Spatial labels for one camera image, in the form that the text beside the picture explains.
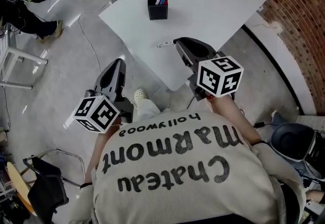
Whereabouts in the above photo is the person's left forearm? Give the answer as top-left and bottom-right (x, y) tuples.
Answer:
(83, 130), (114, 186)

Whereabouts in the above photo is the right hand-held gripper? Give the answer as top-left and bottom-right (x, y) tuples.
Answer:
(173, 37), (244, 102)

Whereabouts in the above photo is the person's right forearm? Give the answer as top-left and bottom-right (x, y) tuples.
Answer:
(210, 93), (263, 145)

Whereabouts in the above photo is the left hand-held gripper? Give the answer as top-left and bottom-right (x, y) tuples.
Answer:
(73, 58), (135, 134)

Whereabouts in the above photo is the white marker pen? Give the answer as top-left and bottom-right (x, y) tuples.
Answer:
(156, 39), (176, 49)

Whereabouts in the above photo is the white metal table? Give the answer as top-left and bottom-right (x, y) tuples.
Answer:
(0, 21), (49, 90)

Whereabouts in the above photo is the person's white trouser leg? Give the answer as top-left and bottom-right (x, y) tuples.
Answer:
(132, 98), (174, 122)

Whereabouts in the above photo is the white desk with drawers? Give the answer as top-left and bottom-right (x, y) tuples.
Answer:
(98, 0), (271, 91)

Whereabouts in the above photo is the person's white clog shoe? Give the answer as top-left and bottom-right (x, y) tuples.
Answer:
(133, 88), (149, 104)

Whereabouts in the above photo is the cream printed shirt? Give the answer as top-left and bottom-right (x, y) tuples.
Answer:
(68, 108), (307, 224)

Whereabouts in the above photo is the white low platform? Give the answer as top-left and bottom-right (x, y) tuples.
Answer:
(242, 11), (318, 117)

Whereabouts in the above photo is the black square pen holder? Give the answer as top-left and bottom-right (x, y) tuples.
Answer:
(147, 0), (169, 21)

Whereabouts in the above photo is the person's right hand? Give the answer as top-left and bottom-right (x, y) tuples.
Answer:
(205, 93), (221, 103)

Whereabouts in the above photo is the round wooden table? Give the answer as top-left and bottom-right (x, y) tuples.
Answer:
(6, 161), (35, 216)

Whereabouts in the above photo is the black floor cable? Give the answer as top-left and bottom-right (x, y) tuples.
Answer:
(187, 95), (197, 110)

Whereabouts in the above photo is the white and black machine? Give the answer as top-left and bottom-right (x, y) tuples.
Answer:
(270, 122), (325, 183)

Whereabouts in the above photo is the black chair with metal frame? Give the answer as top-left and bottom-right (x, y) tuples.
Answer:
(22, 148), (86, 224)

